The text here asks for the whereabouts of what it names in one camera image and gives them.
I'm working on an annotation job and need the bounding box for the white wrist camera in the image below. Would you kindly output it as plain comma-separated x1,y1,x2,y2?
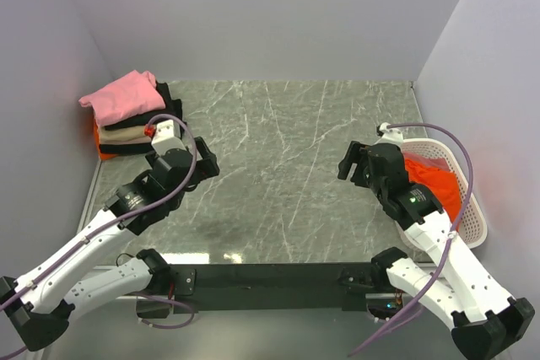
144,120,185,156
375,122,404,148

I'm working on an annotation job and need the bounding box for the folded pink t-shirt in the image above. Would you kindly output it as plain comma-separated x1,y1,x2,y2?
78,70,165,126

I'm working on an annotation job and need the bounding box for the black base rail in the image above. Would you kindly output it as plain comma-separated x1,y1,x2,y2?
144,262,396,312

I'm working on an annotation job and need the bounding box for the dusty red t-shirt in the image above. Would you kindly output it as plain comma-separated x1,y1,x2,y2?
411,156,450,171

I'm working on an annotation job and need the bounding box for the folded orange t-shirt bottom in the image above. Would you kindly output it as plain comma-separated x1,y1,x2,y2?
93,120,118,161

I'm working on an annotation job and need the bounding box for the orange t-shirt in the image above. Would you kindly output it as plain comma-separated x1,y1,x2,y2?
93,120,118,161
404,155,462,222

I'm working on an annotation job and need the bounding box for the folded beige t-shirt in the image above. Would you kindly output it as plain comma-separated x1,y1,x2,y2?
98,126,151,144

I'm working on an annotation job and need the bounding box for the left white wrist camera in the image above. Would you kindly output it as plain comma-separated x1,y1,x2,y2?
144,120,185,156

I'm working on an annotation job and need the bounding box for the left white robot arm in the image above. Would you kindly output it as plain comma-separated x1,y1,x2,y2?
1,137,219,352

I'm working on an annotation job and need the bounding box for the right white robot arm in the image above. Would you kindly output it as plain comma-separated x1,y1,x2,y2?
337,141,535,359

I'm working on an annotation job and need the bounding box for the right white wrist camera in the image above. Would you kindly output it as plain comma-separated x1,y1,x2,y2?
375,122,404,148

